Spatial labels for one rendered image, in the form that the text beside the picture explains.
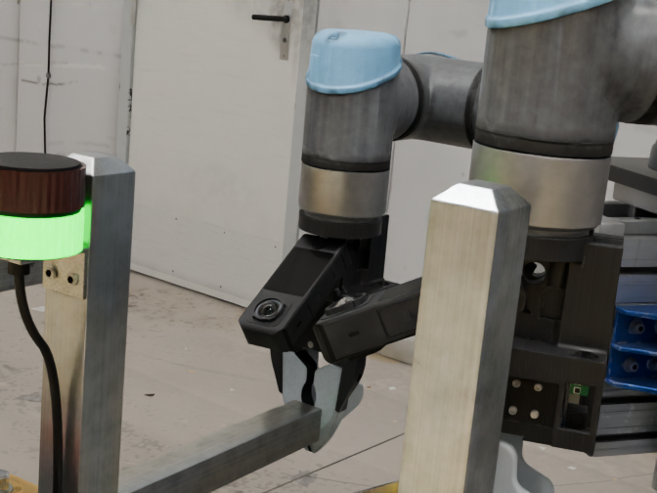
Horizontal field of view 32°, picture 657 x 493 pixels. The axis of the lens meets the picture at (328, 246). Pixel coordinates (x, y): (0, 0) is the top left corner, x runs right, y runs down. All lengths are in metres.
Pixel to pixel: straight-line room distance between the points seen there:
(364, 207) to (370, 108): 0.08
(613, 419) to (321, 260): 0.51
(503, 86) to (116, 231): 0.24
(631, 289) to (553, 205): 0.70
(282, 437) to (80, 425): 0.29
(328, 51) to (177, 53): 3.54
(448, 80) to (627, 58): 0.40
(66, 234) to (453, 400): 0.23
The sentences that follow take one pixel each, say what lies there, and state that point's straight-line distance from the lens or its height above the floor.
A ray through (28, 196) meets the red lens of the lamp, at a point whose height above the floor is 1.09.
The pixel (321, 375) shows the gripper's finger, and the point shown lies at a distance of 1.00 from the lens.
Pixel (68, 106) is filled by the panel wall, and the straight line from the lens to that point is 4.95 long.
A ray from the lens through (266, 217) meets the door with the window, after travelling 4.20.
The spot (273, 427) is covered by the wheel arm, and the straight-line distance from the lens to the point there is 0.96.
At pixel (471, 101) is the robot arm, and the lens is 0.98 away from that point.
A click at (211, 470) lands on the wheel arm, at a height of 0.85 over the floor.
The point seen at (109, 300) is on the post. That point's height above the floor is 1.02.
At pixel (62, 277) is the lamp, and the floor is 1.04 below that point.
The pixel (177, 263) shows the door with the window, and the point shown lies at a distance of 4.55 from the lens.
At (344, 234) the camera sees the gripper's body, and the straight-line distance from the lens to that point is 0.95.
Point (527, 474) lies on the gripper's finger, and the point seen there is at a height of 0.94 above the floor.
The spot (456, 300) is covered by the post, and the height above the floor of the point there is 1.08.
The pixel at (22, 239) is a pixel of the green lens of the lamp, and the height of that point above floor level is 1.07.
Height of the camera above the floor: 1.22
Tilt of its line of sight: 13 degrees down
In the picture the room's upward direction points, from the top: 5 degrees clockwise
